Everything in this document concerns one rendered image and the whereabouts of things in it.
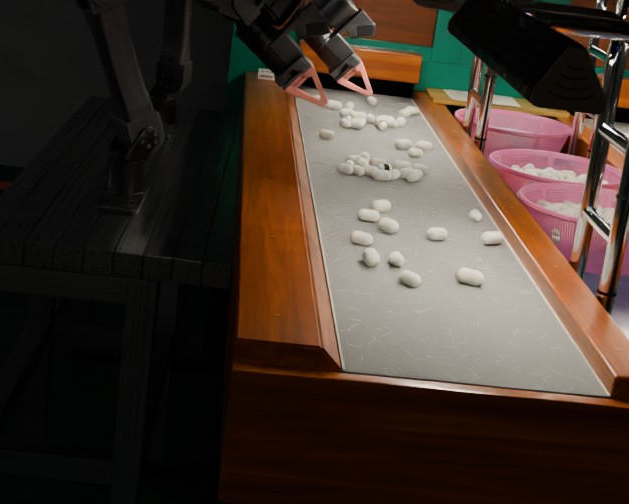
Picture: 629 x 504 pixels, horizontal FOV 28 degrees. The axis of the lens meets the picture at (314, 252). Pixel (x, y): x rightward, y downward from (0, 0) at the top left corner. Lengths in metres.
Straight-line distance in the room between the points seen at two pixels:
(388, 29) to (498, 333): 1.66
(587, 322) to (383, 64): 1.58
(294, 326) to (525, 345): 0.30
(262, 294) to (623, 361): 0.43
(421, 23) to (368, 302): 1.62
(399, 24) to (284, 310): 1.75
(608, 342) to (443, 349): 0.20
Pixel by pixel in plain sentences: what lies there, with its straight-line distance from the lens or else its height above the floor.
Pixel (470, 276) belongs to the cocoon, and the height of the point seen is 0.75.
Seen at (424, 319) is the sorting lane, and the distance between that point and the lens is 1.57.
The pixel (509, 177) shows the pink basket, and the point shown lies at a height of 0.75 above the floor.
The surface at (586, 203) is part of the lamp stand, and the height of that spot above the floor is 0.85.
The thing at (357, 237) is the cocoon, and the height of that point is 0.75.
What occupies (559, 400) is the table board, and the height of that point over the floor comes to 0.74.
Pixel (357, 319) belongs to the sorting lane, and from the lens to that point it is 1.53.
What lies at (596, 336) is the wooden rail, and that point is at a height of 0.77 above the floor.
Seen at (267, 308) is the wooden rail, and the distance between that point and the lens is 1.45.
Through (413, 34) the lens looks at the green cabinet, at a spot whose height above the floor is 0.90.
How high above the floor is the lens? 1.25
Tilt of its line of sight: 17 degrees down
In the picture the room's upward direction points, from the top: 7 degrees clockwise
